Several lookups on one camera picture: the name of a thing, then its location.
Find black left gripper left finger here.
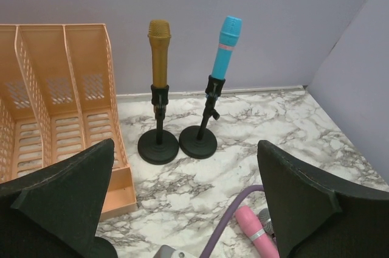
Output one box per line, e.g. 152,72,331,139
1,139,115,257

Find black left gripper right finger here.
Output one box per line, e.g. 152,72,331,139
257,140,388,257

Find black mic stand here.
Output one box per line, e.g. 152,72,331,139
179,75,225,159
137,85,179,166

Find blue microphone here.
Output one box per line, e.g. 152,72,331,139
205,16,242,97

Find gold microphone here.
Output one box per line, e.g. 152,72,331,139
147,19,173,111

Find purple glitter microphone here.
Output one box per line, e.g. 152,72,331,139
258,208,275,237

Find pink microphone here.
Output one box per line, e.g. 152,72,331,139
235,206,280,258

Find orange plastic file organizer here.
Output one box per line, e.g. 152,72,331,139
1,24,137,220

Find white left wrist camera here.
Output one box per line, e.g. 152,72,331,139
153,245,192,258

